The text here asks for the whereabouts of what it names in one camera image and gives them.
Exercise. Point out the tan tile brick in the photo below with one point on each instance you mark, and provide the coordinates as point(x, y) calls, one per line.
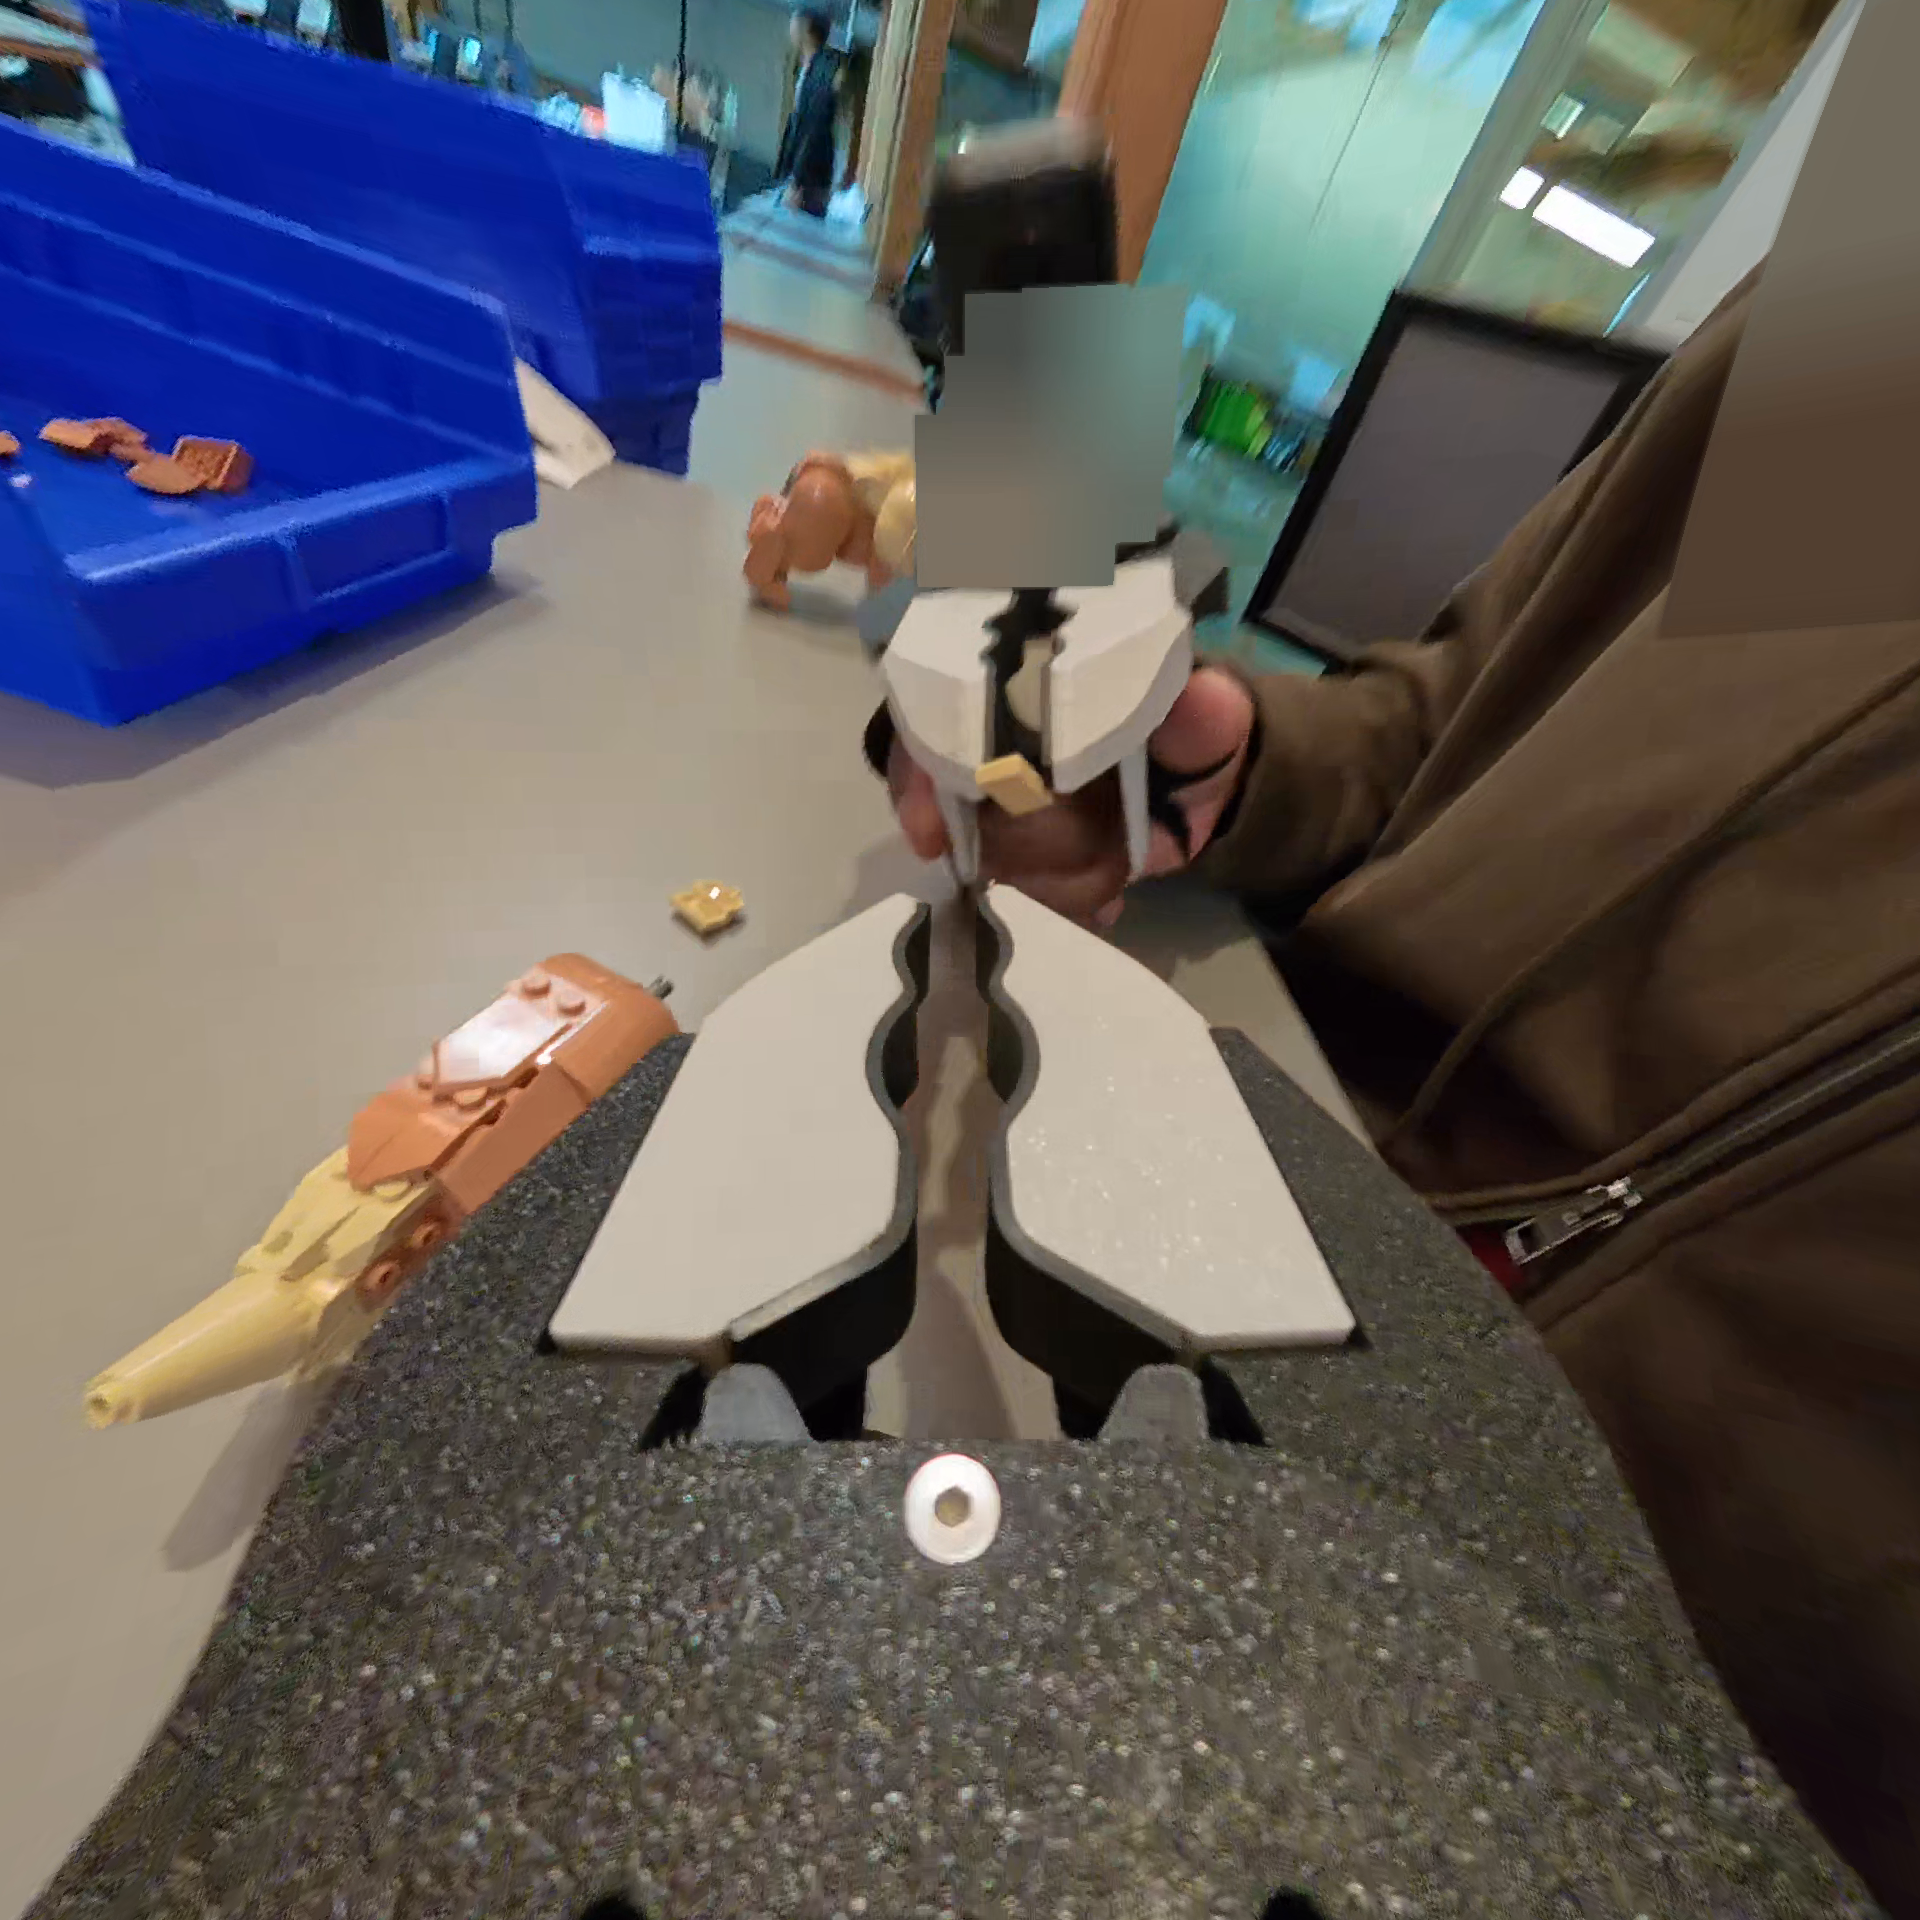
point(708, 907)
point(1008, 783)

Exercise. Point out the stack of blue bins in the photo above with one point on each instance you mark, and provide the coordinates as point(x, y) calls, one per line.
point(450, 194)

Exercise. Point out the grey desk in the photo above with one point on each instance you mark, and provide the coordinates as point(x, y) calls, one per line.
point(299, 868)

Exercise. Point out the person's right hand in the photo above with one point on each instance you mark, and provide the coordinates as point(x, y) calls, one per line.
point(1050, 862)

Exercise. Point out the person's right forearm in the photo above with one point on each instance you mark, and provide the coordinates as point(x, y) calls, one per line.
point(1470, 705)

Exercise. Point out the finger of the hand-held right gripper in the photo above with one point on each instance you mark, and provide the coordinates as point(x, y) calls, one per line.
point(937, 690)
point(1118, 674)

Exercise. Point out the blue plastic bin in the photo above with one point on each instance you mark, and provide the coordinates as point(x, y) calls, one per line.
point(225, 599)

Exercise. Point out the red patterned cloth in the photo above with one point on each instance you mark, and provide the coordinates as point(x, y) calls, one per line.
point(1494, 1236)

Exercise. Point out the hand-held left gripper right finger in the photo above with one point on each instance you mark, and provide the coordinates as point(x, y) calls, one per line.
point(1171, 1170)

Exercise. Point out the black framed grey panel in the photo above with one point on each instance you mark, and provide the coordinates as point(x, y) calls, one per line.
point(1454, 481)

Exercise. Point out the wooden pillar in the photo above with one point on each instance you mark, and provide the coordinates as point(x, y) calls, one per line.
point(1147, 136)

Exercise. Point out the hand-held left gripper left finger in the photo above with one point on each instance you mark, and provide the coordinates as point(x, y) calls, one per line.
point(735, 1170)

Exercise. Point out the white paper sheet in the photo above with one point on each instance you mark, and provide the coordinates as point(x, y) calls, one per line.
point(568, 428)

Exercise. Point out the brown tan brick arm model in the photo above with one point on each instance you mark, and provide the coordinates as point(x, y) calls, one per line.
point(511, 1095)

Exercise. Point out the brown tan brick figure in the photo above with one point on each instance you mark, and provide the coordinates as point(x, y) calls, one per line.
point(819, 524)

